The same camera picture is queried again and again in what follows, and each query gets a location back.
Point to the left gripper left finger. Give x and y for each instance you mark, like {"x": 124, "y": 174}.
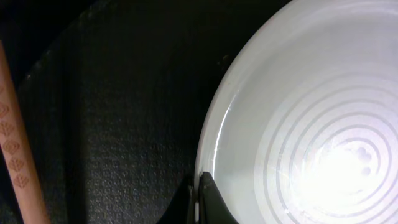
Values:
{"x": 177, "y": 211}

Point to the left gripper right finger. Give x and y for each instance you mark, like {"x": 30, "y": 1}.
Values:
{"x": 212, "y": 208}

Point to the white ceramic plate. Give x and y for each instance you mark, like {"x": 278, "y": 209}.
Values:
{"x": 303, "y": 126}

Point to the round black tray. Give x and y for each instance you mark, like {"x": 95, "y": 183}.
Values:
{"x": 114, "y": 94}

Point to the right wooden chopstick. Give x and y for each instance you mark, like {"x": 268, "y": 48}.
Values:
{"x": 17, "y": 153}

